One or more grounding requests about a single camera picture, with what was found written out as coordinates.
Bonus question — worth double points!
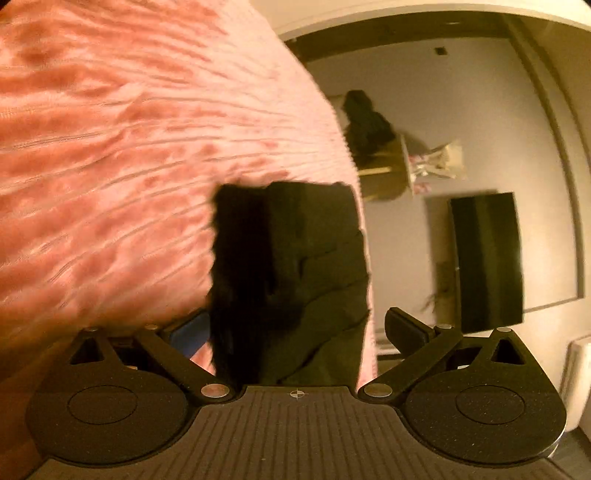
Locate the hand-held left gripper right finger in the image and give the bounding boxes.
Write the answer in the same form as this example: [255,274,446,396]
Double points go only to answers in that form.
[358,307,533,405]

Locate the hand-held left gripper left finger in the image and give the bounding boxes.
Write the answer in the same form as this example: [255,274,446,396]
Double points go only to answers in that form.
[65,313,236,405]

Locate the black pants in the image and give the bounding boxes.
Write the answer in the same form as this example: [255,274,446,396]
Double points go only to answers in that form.
[209,181,372,387]

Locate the yellow round side table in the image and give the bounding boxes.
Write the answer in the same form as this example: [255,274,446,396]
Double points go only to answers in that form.
[358,134,415,202]

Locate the pink white gift bouquet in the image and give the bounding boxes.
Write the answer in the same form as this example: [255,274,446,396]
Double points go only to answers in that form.
[409,140,465,195]

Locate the white tall appliance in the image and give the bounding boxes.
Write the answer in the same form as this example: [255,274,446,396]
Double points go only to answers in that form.
[561,336,591,433]

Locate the pink ribbed blanket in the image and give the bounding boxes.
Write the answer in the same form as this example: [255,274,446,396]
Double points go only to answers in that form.
[0,0,380,384]

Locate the black wall television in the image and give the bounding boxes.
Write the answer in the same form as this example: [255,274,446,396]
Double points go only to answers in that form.
[449,192,525,335]

